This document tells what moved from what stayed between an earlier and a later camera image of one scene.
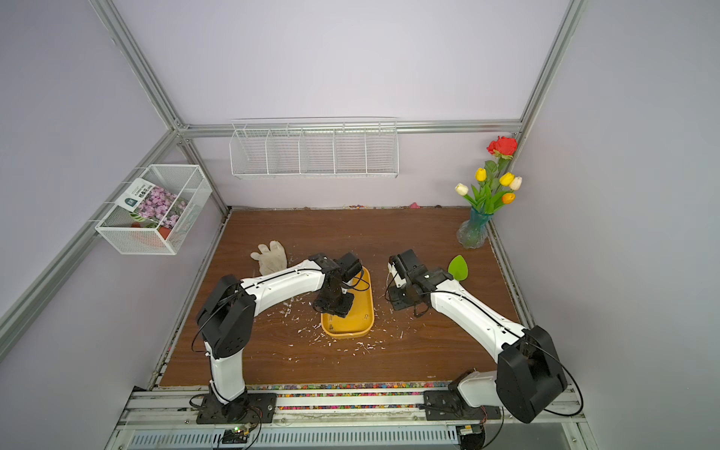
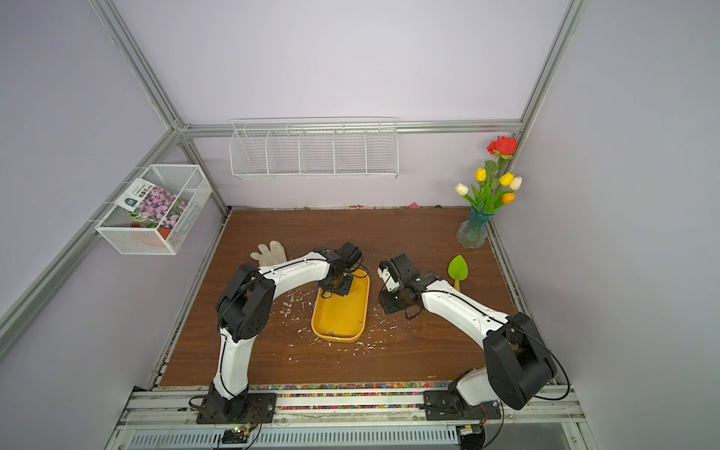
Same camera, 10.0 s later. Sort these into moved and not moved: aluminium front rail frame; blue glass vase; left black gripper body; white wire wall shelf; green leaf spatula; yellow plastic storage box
Moved: left black gripper body; yellow plastic storage box
Not moved: white wire wall shelf; green leaf spatula; blue glass vase; aluminium front rail frame
